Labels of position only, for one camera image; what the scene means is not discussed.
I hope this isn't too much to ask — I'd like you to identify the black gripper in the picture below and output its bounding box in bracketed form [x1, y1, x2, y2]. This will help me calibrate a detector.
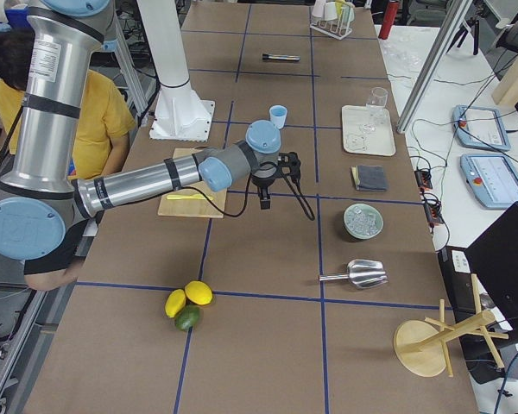
[251, 152, 301, 210]

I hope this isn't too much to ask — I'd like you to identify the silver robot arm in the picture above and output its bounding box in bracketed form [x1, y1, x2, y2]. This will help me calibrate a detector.
[0, 1, 298, 260]

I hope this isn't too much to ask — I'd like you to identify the light blue plastic cup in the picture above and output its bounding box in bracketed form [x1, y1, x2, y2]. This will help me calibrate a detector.
[269, 104, 287, 129]

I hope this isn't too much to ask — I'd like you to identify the yellow lemon upper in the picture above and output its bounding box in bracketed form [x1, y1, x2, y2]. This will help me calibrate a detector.
[184, 280, 213, 305]

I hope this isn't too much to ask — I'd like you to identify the yellow lemon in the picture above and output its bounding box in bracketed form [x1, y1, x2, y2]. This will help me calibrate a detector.
[164, 289, 186, 318]
[184, 280, 213, 305]

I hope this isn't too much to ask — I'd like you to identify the yellow lemon left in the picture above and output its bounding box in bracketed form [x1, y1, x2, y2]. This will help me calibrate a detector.
[164, 289, 186, 318]

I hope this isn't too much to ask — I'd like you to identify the pink cup on rack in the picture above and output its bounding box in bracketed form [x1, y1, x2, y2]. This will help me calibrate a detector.
[312, 0, 326, 20]

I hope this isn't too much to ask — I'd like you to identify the cream cup on rack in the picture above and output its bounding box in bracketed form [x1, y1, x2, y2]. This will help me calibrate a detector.
[323, 1, 338, 22]

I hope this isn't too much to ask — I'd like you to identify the wooden cup tree stand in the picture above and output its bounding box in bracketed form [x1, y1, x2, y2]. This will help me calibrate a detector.
[393, 273, 509, 377]

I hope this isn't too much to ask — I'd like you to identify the yellow plastic knife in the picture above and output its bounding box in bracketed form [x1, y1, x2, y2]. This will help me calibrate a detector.
[165, 193, 214, 201]

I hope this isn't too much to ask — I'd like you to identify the wooden cutting board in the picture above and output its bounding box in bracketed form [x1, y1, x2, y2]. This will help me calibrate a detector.
[156, 147, 228, 220]

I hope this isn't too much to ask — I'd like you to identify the green bowl of ice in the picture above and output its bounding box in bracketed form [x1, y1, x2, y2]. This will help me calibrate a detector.
[344, 204, 383, 240]

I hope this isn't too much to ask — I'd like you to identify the grey folded cloth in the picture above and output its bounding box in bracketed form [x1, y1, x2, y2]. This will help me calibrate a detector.
[351, 165, 389, 191]

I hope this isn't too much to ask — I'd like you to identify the steel ice scoop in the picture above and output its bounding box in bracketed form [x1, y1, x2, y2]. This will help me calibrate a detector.
[319, 259, 388, 290]

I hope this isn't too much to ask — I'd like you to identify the cream bear tray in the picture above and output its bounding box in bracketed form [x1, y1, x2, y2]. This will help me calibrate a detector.
[341, 105, 396, 157]

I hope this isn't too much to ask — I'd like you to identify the green lime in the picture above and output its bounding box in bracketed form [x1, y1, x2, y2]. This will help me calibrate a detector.
[174, 304, 201, 331]

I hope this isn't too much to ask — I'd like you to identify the steel muddler black tip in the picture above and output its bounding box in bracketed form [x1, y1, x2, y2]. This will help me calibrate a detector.
[262, 53, 300, 63]

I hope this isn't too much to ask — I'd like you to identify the clear wine glass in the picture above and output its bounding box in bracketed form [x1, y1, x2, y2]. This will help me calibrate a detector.
[366, 87, 389, 129]

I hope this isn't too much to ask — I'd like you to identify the person in yellow shirt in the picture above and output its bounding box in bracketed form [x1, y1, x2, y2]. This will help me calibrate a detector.
[0, 29, 136, 291]

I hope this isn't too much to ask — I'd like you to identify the blue teach pendant far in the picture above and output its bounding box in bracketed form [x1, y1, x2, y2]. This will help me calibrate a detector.
[452, 105, 511, 151]

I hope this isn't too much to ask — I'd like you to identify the blue teach pendant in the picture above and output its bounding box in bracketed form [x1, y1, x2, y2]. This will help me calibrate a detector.
[459, 154, 518, 210]
[452, 105, 511, 151]

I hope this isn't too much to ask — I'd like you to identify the blue teach pendant near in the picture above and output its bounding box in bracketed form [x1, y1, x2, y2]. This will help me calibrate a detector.
[459, 154, 518, 210]

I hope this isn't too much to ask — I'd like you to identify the red bottle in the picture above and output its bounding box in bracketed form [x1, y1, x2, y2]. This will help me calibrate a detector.
[378, 0, 400, 40]

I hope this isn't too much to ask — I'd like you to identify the black laptop monitor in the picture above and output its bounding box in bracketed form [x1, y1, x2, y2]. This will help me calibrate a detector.
[465, 202, 518, 323]

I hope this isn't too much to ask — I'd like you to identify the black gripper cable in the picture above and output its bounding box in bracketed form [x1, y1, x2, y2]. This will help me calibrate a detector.
[185, 161, 316, 222]

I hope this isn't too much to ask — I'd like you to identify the white wire cup rack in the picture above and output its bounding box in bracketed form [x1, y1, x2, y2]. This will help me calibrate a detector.
[310, 0, 355, 40]

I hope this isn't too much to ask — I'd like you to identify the aluminium frame post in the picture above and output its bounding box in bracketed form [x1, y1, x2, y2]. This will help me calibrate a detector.
[396, 0, 473, 134]

